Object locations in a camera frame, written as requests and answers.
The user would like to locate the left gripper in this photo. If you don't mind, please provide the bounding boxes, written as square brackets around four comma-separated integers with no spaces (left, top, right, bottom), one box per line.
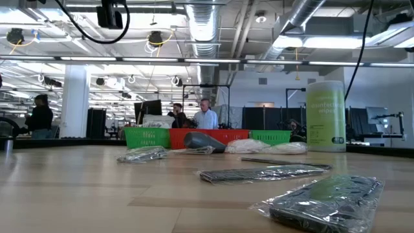
[96,0,124,30]

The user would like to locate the silver nail clipper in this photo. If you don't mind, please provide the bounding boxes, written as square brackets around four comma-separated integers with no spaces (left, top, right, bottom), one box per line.
[116,145,168,164]
[170,145,215,155]

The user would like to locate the dark grey deodorant bottle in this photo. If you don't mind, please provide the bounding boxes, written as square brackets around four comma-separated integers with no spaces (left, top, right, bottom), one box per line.
[183,131,227,154]

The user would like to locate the black comb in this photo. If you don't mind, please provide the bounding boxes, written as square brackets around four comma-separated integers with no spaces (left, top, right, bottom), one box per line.
[196,164,327,186]
[241,156,334,171]
[249,174,386,233]

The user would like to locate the long horizontal light bar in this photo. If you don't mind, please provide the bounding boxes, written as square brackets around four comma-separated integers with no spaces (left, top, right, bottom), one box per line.
[0,54,414,68]

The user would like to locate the white building column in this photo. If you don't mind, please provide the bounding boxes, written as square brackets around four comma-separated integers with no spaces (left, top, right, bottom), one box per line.
[60,63,91,139]

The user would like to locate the black background monitor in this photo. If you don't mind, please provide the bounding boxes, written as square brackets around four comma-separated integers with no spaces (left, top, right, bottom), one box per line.
[134,99,162,126]

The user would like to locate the black cabinet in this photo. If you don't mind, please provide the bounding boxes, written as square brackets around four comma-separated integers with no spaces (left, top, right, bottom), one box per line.
[85,107,107,140]

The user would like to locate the person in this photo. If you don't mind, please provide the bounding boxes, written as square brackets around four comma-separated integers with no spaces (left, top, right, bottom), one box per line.
[284,118,307,144]
[193,98,219,130]
[167,102,189,129]
[24,93,54,140]

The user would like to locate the green plastic basket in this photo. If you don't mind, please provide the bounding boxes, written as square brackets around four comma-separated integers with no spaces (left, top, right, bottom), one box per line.
[124,126,171,150]
[250,129,292,146]

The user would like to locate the black partition panels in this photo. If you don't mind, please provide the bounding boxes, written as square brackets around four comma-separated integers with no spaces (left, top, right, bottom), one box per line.
[241,105,308,131]

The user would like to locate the bright ceiling light panel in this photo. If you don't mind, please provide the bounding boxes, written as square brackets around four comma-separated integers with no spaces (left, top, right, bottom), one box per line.
[272,34,373,50]

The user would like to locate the green disinfecting wipes canister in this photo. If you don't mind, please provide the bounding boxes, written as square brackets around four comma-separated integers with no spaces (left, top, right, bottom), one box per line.
[305,80,347,153]

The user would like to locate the grey desk monitor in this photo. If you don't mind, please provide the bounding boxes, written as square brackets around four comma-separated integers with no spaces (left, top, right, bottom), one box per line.
[365,105,389,129]

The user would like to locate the silver ventilation duct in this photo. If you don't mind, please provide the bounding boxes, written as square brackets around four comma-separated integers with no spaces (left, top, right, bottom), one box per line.
[186,0,221,98]
[257,0,327,64]

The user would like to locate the black metal stand frame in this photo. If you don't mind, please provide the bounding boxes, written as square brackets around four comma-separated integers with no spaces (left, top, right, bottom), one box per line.
[182,83,232,129]

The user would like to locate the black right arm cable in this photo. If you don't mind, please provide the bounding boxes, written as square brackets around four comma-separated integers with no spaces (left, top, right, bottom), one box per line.
[343,0,376,102]

